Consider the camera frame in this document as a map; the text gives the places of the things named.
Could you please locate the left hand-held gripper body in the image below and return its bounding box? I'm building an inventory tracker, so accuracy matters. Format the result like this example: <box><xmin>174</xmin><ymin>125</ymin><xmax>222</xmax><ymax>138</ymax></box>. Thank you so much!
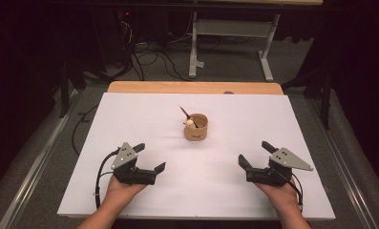
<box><xmin>110</xmin><ymin>141</ymin><xmax>157</xmax><ymax>186</ymax></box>

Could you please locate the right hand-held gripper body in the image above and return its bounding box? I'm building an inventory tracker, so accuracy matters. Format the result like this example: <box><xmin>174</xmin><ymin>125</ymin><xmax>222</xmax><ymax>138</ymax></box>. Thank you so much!
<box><xmin>245</xmin><ymin>147</ymin><xmax>314</xmax><ymax>187</ymax></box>

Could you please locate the tan sack-shaped bear pen holder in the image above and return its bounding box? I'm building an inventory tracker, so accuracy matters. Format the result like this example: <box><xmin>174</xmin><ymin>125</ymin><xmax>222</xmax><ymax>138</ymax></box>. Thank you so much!
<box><xmin>182</xmin><ymin>113</ymin><xmax>209</xmax><ymax>142</ymax></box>

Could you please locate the dark pencil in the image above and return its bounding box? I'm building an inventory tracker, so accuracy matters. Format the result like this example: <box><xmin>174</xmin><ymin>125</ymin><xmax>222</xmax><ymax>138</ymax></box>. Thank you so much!
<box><xmin>178</xmin><ymin>105</ymin><xmax>200</xmax><ymax>129</ymax></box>

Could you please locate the person's left hand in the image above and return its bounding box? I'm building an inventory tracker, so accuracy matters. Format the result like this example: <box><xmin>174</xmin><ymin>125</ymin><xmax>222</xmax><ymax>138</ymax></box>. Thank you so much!
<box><xmin>105</xmin><ymin>176</ymin><xmax>147</xmax><ymax>208</ymax></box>

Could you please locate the person's right hand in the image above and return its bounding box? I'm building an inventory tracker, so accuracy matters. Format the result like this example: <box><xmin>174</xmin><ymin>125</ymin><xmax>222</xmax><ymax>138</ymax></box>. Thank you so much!
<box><xmin>255</xmin><ymin>179</ymin><xmax>301</xmax><ymax>211</ymax></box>

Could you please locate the white table mat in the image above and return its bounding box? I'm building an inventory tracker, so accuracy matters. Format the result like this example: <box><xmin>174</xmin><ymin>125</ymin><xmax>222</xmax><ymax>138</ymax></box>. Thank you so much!
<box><xmin>56</xmin><ymin>92</ymin><xmax>336</xmax><ymax>221</ymax></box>

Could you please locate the wooden table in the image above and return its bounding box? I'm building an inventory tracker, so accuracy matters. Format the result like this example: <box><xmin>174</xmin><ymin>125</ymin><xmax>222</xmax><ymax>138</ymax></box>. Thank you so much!
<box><xmin>107</xmin><ymin>80</ymin><xmax>284</xmax><ymax>95</ymax></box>

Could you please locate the dark metal stand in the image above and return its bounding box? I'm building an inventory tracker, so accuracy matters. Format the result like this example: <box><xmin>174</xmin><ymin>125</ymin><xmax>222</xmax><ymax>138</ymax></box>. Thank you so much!
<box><xmin>281</xmin><ymin>68</ymin><xmax>334</xmax><ymax>131</ymax></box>
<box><xmin>57</xmin><ymin>60</ymin><xmax>86</xmax><ymax>119</ymax></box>

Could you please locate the left hand-held gripper black cable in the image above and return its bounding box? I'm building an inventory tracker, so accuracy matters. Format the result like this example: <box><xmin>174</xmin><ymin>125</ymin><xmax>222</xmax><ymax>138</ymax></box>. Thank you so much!
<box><xmin>95</xmin><ymin>149</ymin><xmax>119</xmax><ymax>209</ymax></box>

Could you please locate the hand-held gripper black cable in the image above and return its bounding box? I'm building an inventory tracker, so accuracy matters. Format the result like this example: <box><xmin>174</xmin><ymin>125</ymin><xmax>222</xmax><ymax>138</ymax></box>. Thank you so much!
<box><xmin>95</xmin><ymin>149</ymin><xmax>119</xmax><ymax>209</ymax></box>
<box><xmin>284</xmin><ymin>171</ymin><xmax>305</xmax><ymax>214</ymax></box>

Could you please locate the right hand-held gripper black cable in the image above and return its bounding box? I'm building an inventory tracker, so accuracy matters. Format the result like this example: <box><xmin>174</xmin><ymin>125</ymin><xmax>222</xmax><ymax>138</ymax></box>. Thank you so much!
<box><xmin>284</xmin><ymin>171</ymin><xmax>305</xmax><ymax>214</ymax></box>

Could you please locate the single black floor cable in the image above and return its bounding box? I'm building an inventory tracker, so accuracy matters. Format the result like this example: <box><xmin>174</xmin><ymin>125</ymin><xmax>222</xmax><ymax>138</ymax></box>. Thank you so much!
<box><xmin>71</xmin><ymin>104</ymin><xmax>99</xmax><ymax>157</ymax></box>

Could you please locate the aluminium floor rail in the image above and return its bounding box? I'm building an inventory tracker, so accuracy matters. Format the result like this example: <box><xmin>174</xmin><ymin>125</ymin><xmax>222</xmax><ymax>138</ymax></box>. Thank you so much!
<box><xmin>305</xmin><ymin>96</ymin><xmax>379</xmax><ymax>229</ymax></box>
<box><xmin>0</xmin><ymin>89</ymin><xmax>83</xmax><ymax>229</ymax></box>

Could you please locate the bundle of floor cables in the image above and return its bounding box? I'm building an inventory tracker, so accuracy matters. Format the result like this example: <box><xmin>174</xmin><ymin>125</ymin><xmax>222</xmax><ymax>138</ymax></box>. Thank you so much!
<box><xmin>115</xmin><ymin>18</ymin><xmax>191</xmax><ymax>82</ymax></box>

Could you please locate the white metal frame desk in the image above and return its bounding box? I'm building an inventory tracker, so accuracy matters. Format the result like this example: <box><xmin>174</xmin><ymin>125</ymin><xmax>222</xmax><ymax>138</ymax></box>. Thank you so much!
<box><xmin>188</xmin><ymin>0</ymin><xmax>324</xmax><ymax>82</ymax></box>

